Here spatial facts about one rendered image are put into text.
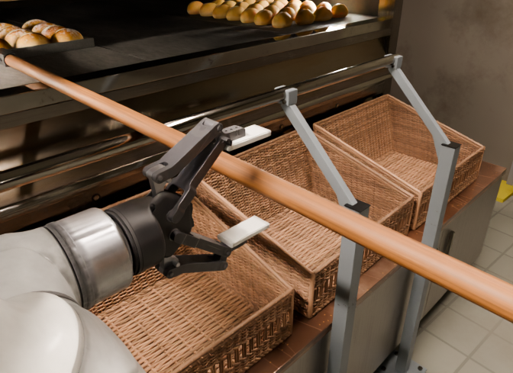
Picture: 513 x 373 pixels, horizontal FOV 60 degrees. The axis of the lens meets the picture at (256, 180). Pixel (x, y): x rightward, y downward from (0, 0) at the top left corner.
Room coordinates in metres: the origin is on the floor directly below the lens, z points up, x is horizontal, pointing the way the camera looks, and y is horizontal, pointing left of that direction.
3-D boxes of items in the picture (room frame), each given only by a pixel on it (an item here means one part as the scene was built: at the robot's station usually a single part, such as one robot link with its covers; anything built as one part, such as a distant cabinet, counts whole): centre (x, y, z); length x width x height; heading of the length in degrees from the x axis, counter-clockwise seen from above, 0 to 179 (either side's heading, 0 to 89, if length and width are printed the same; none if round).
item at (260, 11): (2.13, -0.05, 1.21); 0.61 x 0.48 x 0.06; 45
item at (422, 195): (1.65, -0.58, 0.72); 0.56 x 0.49 x 0.28; 135
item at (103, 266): (0.36, 0.16, 1.19); 0.09 x 0.06 x 0.09; 44
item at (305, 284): (1.24, -0.16, 0.72); 0.56 x 0.49 x 0.28; 136
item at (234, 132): (0.48, 0.04, 1.27); 0.05 x 0.01 x 0.03; 134
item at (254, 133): (0.50, 0.02, 1.26); 0.07 x 0.03 x 0.01; 134
